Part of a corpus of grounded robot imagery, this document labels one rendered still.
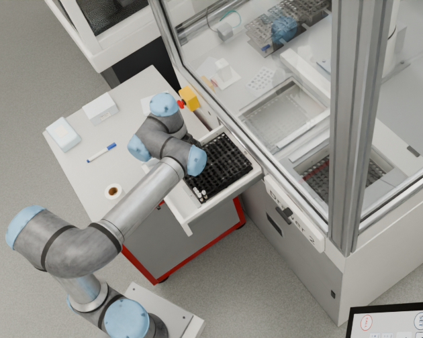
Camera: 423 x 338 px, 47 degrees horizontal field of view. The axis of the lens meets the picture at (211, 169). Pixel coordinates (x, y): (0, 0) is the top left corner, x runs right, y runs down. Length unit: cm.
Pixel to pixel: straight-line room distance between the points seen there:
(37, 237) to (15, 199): 203
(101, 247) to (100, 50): 127
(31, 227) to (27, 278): 174
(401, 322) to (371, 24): 77
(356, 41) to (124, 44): 161
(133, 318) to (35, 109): 231
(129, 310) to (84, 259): 39
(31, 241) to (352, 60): 77
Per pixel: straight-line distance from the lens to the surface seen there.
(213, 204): 164
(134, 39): 226
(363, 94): 81
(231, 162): 169
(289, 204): 155
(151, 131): 133
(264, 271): 246
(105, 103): 214
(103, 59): 224
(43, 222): 115
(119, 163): 199
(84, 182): 201
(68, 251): 109
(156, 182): 120
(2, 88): 381
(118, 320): 145
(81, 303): 146
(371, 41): 73
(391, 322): 129
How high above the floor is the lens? 232
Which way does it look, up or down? 57 degrees down
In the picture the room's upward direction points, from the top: 21 degrees counter-clockwise
